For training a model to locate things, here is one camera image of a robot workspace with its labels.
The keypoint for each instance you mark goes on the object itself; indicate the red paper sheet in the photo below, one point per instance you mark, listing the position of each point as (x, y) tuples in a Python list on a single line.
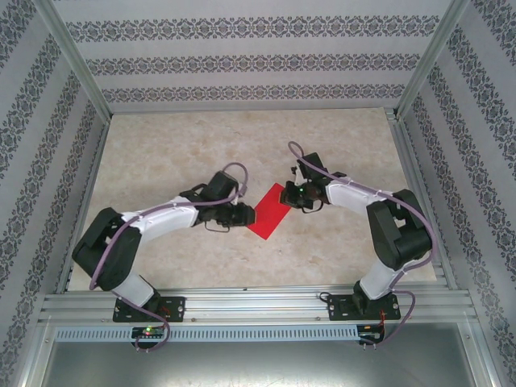
[(270, 217)]

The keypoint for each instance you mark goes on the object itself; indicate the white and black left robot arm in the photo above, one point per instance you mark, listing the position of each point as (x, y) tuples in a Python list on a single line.
[(133, 286)]

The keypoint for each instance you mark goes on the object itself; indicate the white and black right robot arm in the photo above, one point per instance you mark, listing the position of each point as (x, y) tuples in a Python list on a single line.
[(379, 278)]

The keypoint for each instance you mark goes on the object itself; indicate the grey metal sheet panel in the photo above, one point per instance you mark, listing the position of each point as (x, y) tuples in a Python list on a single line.
[(258, 367)]

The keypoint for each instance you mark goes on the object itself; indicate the aluminium mounting rail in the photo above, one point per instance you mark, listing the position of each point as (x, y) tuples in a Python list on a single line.
[(258, 306)]

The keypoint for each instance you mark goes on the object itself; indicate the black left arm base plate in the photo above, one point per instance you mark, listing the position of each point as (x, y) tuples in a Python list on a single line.
[(175, 308)]

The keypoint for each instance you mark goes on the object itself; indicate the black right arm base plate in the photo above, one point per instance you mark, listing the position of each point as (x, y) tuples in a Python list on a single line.
[(338, 308)]

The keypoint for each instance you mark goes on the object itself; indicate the aluminium side rail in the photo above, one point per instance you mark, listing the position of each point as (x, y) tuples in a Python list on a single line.
[(82, 209), (426, 209)]

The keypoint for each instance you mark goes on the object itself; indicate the aluminium frame post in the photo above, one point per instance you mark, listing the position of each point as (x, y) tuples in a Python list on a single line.
[(433, 60), (76, 56)]

